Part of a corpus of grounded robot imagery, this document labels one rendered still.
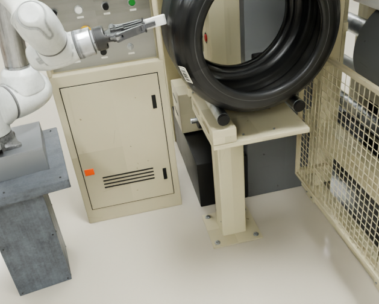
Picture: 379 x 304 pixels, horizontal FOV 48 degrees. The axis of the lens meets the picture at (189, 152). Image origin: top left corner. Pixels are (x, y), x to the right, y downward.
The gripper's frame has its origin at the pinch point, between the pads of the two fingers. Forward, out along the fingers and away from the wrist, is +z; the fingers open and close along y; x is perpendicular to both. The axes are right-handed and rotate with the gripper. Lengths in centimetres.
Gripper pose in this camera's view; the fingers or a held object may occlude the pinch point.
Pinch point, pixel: (155, 22)
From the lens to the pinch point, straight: 143.2
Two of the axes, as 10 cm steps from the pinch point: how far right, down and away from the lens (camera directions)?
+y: -2.1, -5.0, 8.4
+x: 2.3, 8.1, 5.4
